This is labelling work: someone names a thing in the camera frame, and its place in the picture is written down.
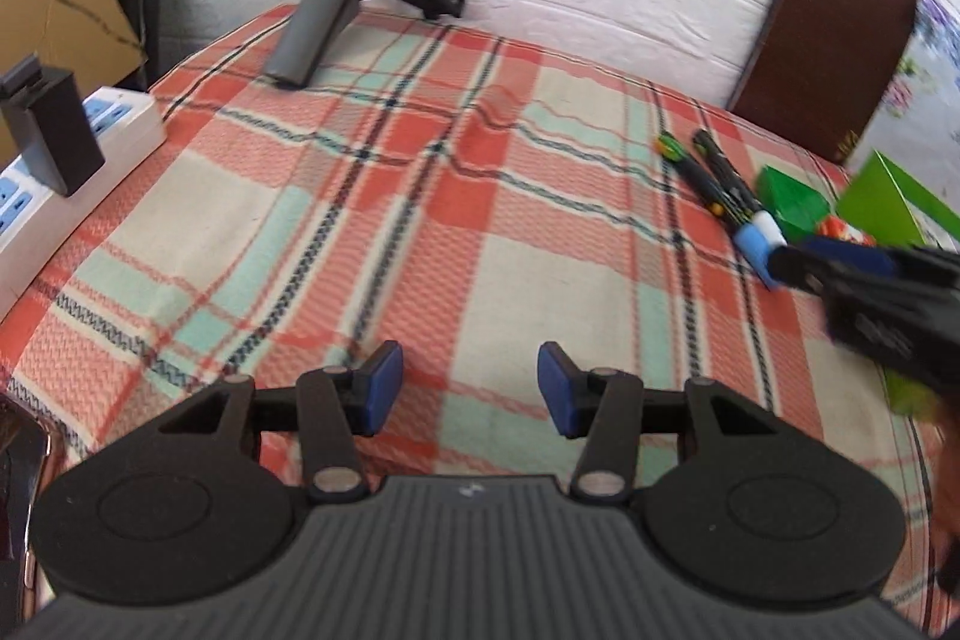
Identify dragon playing card box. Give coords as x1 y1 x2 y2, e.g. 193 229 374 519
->
815 214 875 247

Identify white bottle blue cap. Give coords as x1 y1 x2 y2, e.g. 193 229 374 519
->
732 224 786 291

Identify small green box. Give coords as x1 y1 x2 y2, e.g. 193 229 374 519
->
755 166 832 244

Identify black marker green cap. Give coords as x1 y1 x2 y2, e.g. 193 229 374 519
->
656 133 736 226

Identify green cardboard box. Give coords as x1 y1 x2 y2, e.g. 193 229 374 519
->
836 152 958 420

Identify floral white pillow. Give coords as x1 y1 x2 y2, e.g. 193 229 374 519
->
869 0 960 209

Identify brown leather headboard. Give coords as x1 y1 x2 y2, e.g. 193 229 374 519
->
727 0 918 164

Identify plaid bed blanket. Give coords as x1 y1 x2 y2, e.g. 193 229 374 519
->
2 8 958 633

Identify white power strip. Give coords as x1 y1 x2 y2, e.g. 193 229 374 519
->
2 88 166 312

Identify black power adapter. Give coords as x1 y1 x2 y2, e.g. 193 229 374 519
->
2 55 104 198

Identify cardboard box on floor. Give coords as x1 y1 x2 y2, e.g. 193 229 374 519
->
0 0 148 163

